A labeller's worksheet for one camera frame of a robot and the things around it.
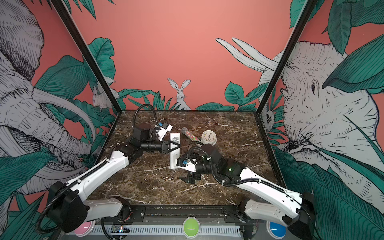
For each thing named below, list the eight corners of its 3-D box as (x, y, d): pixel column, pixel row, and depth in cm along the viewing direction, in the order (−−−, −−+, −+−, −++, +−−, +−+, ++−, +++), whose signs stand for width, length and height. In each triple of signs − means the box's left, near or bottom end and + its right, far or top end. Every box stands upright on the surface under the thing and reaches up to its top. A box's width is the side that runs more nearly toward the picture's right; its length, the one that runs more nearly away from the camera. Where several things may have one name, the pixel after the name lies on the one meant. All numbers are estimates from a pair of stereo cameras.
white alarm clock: (200, 145, 103) (201, 141, 99) (200, 133, 109) (200, 129, 105) (216, 145, 103) (217, 141, 99) (215, 133, 109) (215, 129, 105)
